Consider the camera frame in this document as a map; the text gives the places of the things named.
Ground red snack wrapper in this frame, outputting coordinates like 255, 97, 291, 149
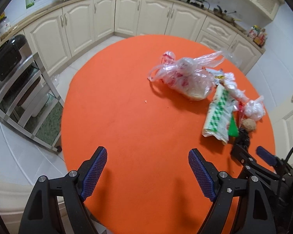
237, 101, 245, 117

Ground steel wok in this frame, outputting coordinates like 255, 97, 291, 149
213, 4, 242, 25

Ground clear twisted plastic wrapper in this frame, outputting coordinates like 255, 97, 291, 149
206, 68, 249, 104

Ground metal shelf rack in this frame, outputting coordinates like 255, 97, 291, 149
0, 53, 64, 153

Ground white door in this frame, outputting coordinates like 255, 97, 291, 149
269, 79, 293, 159

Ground lower kitchen cabinets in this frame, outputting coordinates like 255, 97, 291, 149
6, 0, 265, 74

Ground clear bag with bread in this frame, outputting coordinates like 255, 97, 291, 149
147, 51, 225, 101

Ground white lidded jar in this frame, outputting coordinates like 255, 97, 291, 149
0, 16, 11, 39

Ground black plastic bag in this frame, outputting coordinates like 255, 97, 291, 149
234, 128, 250, 151

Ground condiment bottles group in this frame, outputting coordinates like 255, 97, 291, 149
247, 25, 267, 48

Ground white rolled plastic bag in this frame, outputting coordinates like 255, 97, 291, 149
244, 96, 266, 121

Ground green dish soap bottle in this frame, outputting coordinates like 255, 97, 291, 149
25, 0, 35, 9

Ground orange round table mat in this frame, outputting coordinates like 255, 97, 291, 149
60, 34, 276, 234

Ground green checkered wrapper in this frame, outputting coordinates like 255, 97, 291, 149
202, 85, 236, 144

